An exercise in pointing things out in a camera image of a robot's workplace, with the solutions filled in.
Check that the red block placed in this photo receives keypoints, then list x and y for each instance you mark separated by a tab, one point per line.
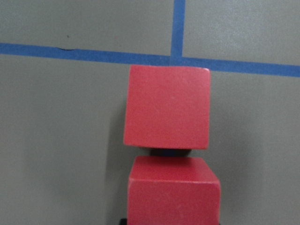
168	107
172	191

